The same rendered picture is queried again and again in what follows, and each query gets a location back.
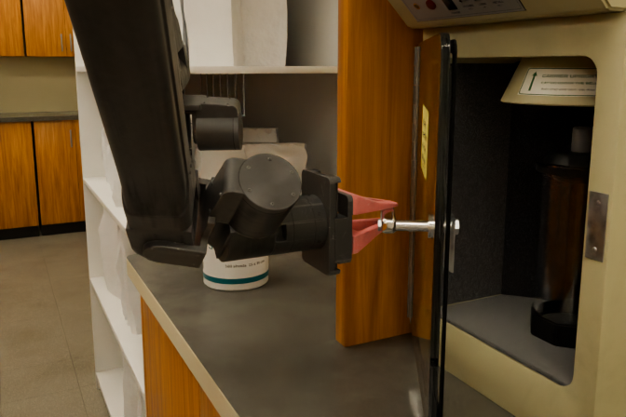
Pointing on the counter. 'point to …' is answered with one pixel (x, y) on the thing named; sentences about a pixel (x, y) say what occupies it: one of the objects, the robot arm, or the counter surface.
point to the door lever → (388, 224)
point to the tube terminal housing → (615, 396)
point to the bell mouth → (553, 82)
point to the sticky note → (424, 141)
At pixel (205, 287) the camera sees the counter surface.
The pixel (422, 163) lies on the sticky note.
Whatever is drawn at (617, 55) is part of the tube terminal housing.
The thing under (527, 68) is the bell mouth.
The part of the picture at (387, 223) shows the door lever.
